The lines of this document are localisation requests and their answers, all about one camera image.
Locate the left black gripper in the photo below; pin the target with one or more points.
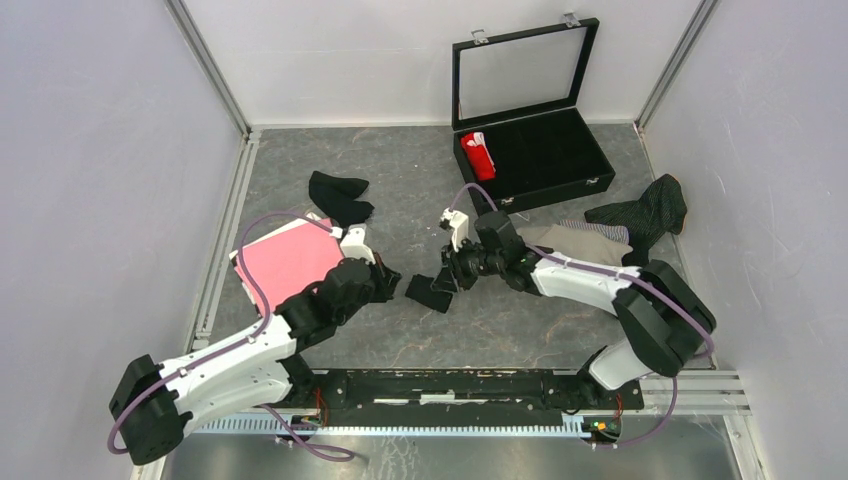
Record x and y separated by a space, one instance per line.
386 280

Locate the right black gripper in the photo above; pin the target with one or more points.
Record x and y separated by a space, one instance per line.
453 277

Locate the beige grey ribbed underwear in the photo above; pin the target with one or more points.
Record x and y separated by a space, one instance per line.
577 244

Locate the black underwear with beige band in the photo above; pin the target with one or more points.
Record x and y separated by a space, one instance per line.
420 290

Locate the red boxer briefs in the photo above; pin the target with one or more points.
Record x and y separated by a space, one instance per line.
478 155

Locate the black display case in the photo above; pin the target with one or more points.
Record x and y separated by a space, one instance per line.
521 90

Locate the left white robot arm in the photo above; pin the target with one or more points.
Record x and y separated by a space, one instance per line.
157 404

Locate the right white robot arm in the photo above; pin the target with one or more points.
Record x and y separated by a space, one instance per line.
664 322

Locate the pink underwear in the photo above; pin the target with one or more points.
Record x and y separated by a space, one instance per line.
285 261

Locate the grey striped underwear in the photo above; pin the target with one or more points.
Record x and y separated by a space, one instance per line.
619 234

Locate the dark striped black underwear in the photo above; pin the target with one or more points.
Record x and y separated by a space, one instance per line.
660 209

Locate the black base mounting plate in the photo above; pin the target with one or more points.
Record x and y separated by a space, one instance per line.
455 397

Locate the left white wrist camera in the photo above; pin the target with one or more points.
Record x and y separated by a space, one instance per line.
352 242

